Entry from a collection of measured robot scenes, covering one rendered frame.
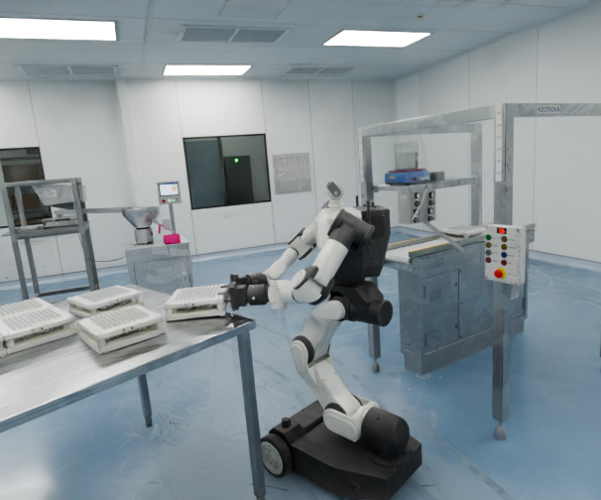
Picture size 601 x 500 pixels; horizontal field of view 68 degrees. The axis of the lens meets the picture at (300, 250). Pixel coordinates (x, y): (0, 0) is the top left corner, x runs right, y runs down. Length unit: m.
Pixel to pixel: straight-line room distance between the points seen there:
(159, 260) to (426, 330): 2.76
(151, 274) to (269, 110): 4.11
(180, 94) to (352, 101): 3.02
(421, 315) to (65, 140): 5.89
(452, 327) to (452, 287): 0.29
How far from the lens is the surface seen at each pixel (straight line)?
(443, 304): 3.18
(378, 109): 8.74
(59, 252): 7.59
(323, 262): 1.61
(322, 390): 2.23
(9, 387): 1.67
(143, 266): 4.69
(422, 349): 3.12
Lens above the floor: 1.47
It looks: 11 degrees down
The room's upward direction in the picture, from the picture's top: 4 degrees counter-clockwise
